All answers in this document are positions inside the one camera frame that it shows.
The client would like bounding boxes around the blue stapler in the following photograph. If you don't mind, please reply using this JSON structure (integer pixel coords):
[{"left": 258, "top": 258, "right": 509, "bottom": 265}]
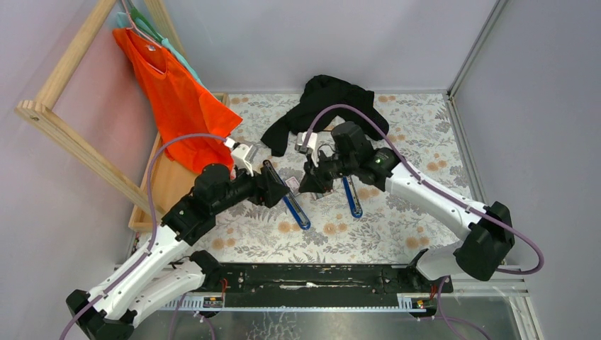
[
  {"left": 342, "top": 176, "right": 363, "bottom": 219},
  {"left": 262, "top": 159, "right": 311, "bottom": 230}
]

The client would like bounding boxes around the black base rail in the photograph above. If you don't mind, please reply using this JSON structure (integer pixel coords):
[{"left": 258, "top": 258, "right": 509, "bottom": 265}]
[{"left": 193, "top": 263, "right": 453, "bottom": 310}]

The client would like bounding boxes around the pink clothes hanger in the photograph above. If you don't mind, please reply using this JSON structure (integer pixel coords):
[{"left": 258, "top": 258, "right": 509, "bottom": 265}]
[{"left": 121, "top": 1, "right": 168, "bottom": 79}]

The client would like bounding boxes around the floral tablecloth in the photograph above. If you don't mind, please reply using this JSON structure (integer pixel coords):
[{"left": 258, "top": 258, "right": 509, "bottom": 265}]
[{"left": 186, "top": 93, "right": 473, "bottom": 264}]

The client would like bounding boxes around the wooden clothes rack frame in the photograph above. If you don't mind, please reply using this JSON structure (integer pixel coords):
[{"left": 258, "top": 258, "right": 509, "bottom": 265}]
[{"left": 15, "top": 1, "right": 165, "bottom": 218}]

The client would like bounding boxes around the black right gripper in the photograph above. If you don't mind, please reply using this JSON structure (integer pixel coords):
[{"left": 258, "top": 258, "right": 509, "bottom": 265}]
[{"left": 298, "top": 148, "right": 356, "bottom": 195}]

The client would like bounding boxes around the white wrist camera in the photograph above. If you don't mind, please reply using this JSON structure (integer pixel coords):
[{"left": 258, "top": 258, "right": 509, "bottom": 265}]
[
  {"left": 230, "top": 142, "right": 257, "bottom": 176},
  {"left": 294, "top": 132, "right": 318, "bottom": 166}
]

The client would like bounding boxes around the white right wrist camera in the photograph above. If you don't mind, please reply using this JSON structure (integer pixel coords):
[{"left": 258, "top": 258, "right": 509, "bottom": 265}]
[{"left": 294, "top": 132, "right": 318, "bottom": 166}]

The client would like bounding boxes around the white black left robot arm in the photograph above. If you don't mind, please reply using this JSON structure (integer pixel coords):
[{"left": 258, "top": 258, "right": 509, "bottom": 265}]
[{"left": 66, "top": 164, "right": 290, "bottom": 339}]

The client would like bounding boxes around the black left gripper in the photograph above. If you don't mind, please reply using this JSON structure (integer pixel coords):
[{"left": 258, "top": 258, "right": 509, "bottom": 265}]
[{"left": 211, "top": 160, "right": 291, "bottom": 217}]

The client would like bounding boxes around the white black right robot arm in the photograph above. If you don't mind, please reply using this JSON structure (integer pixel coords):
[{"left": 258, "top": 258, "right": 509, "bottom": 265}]
[{"left": 295, "top": 122, "right": 515, "bottom": 292}]

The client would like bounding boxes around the teal hanging garment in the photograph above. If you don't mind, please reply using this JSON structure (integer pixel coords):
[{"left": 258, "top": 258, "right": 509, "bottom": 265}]
[{"left": 116, "top": 12, "right": 204, "bottom": 87}]

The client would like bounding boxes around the orange t-shirt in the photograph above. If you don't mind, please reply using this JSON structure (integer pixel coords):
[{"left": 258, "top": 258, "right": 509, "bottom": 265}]
[{"left": 113, "top": 28, "right": 242, "bottom": 174}]

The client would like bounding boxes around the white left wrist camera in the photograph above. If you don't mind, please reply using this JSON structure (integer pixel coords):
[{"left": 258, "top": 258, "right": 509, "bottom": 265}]
[{"left": 230, "top": 142, "right": 257, "bottom": 176}]

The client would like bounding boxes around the black crumpled garment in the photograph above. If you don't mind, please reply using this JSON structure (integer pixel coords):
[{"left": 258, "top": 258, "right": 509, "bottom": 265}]
[{"left": 261, "top": 74, "right": 390, "bottom": 157}]

